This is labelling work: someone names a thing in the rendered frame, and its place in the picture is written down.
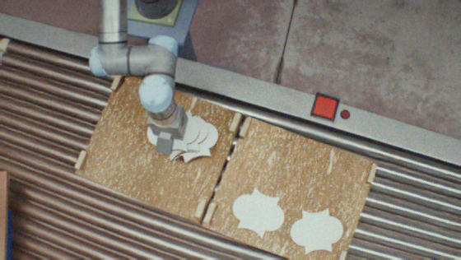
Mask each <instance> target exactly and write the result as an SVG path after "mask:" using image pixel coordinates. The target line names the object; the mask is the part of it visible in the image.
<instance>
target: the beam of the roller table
mask: <svg viewBox="0 0 461 260"><path fill-rule="evenodd" d="M0 36H1V37H2V39H11V40H13V42H17V43H19V44H26V45H28V46H31V47H36V48H38V49H45V50H47V51H49V52H54V53H58V54H61V55H66V56H68V57H71V58H77V59H81V60H82V61H85V62H86V61H87V62H90V57H91V56H90V53H91V50H92V49H93V48H94V47H97V46H99V41H98V36H95V35H88V34H86V33H83V32H82V33H81V32H78V31H75V30H69V29H66V28H61V27H58V26H52V25H49V24H45V23H41V22H39V21H38V22H37V21H32V20H28V19H25V18H23V17H22V18H20V17H19V16H12V15H9V14H4V13H2V12H0ZM175 86H177V87H180V88H184V89H186V90H188V89H190V90H192V91H197V92H200V93H203V94H206V95H211V96H214V97H217V98H220V99H223V100H228V101H230V102H233V103H237V104H242V105H244V106H248V107H250V108H254V109H259V110H262V111H265V112H268V113H270V114H275V115H278V116H282V117H287V118H292V119H295V120H297V121H301V122H303V123H308V124H312V125H314V126H317V127H320V128H325V129H328V130H330V131H334V132H338V133H341V134H344V135H347V136H349V137H354V138H356V139H359V140H364V141H368V142H372V143H374V144H377V145H380V146H384V147H387V148H389V149H394V150H397V151H401V152H404V153H406V154H409V155H411V156H418V157H421V158H423V159H426V160H429V161H434V162H437V163H440V164H442V165H448V166H451V167H454V168H455V169H461V140H459V139H457V138H455V137H450V136H448V135H443V134H440V133H438V132H433V131H431V130H428V129H426V128H422V127H416V126H414V125H411V124H409V123H405V122H402V121H398V120H397V119H393V118H389V117H387V116H384V115H381V114H376V113H374V112H370V111H369V110H365V109H360V108H356V107H352V106H350V105H346V104H342V103H339V104H338V109H337V115H336V118H335V121H334V123H331V122H326V121H323V120H320V119H317V118H313V117H310V113H311V110H312V107H313V106H312V104H313V102H314V98H315V95H311V94H309V93H305V92H303V91H298V90H294V89H291V88H289V87H285V86H280V85H278V84H274V83H271V82H268V81H264V80H260V79H258V78H254V77H249V76H246V75H243V74H239V73H237V72H233V71H229V70H226V69H223V68H219V67H214V66H212V65H205V64H203V63H198V62H194V61H192V60H188V59H186V58H181V57H179V58H178V60H177V64H176V73H175ZM343 109H346V110H348V111H349V112H350V118H349V119H347V120H345V119H342V118H341V117H340V112H341V111H342V110H343Z"/></svg>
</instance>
